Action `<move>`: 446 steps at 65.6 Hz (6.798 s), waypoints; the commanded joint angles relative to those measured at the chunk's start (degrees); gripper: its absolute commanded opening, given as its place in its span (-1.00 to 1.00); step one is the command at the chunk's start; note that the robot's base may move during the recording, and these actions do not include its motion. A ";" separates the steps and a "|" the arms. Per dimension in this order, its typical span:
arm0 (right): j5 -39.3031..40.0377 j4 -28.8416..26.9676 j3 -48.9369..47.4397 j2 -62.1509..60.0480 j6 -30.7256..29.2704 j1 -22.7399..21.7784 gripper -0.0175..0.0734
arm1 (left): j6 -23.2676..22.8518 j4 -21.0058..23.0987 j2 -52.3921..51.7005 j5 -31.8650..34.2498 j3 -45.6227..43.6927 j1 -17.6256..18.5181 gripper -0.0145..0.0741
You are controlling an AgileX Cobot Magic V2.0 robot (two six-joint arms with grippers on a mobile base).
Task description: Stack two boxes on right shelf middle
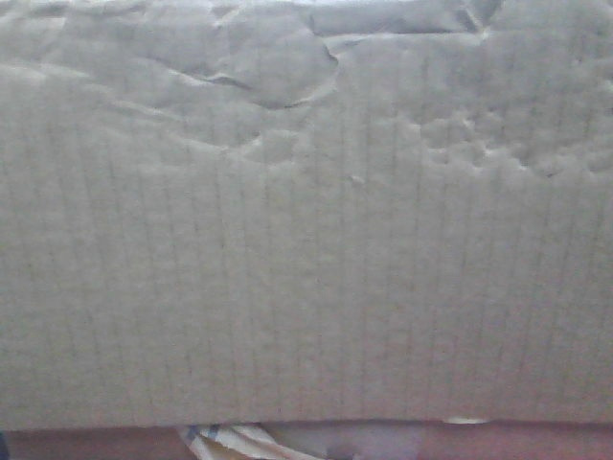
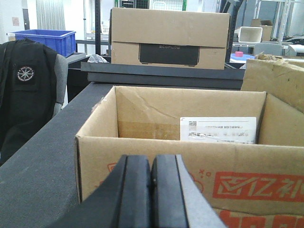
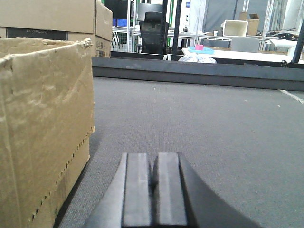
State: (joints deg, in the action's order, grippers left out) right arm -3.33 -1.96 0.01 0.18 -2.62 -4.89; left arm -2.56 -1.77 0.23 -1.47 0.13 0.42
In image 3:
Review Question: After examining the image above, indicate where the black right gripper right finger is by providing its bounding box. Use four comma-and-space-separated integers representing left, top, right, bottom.
153, 152, 260, 228

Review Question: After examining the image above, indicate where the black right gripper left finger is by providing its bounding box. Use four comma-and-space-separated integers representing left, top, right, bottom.
83, 153, 151, 228

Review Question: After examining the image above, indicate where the clear plastic bag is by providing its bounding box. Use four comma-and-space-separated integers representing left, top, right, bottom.
179, 53, 217, 64

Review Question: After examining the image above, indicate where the light blue tray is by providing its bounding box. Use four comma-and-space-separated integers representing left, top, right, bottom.
187, 47, 215, 55

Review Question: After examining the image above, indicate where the pink small cube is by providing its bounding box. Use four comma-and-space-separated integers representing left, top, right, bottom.
195, 44, 204, 51

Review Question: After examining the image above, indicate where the lower printed cardboard box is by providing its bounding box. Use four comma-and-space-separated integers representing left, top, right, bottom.
0, 27, 111, 57

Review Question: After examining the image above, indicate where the grey chair back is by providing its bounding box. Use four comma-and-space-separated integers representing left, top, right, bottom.
230, 37, 259, 53

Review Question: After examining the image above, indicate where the black mesh office chair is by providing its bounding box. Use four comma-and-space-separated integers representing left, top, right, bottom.
139, 11, 169, 55

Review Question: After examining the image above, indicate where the white plastic bin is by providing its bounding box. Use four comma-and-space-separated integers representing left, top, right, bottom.
221, 20, 248, 37

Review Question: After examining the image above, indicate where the small brown cardboard box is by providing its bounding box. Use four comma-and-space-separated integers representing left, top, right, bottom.
239, 12, 259, 36

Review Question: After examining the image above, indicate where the large stacked cardboard box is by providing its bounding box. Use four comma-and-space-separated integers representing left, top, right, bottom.
0, 0, 113, 41

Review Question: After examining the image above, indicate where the dark table edge rail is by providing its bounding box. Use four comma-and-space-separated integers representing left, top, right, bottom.
92, 52, 304, 92

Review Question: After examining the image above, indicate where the black vertical post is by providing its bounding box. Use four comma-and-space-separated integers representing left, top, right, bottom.
172, 0, 182, 55

